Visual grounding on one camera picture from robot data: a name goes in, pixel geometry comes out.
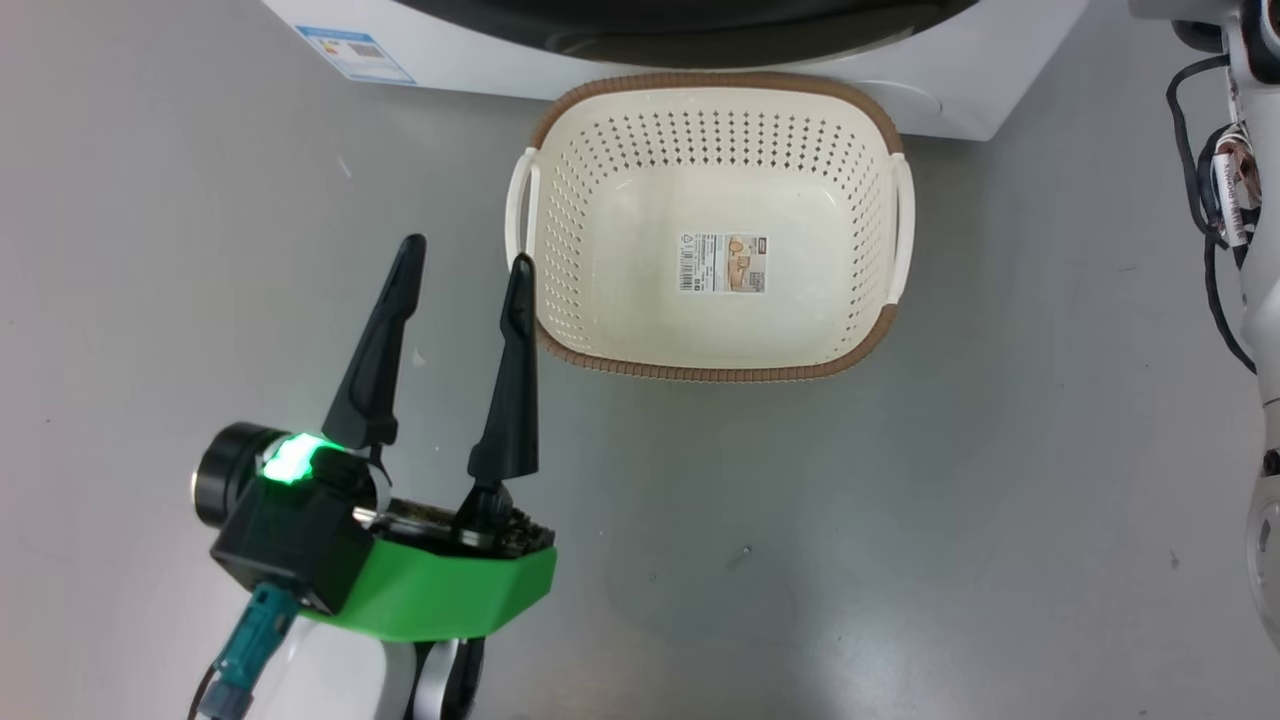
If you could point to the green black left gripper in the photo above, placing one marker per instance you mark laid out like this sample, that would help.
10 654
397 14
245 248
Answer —
440 590

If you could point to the dark grey washing machine door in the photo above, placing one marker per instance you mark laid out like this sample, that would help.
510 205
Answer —
700 25

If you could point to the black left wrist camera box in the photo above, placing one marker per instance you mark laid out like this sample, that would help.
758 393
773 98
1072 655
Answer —
290 530

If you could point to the cream laundry basket brown rim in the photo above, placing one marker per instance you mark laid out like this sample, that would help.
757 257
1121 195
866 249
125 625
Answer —
620 280

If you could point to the white washing machine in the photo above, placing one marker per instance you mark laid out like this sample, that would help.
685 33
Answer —
960 60

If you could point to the blue energy label sticker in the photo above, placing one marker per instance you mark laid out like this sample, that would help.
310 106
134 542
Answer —
355 52

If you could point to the paper basket label sticker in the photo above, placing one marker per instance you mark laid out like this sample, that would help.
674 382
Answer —
722 263

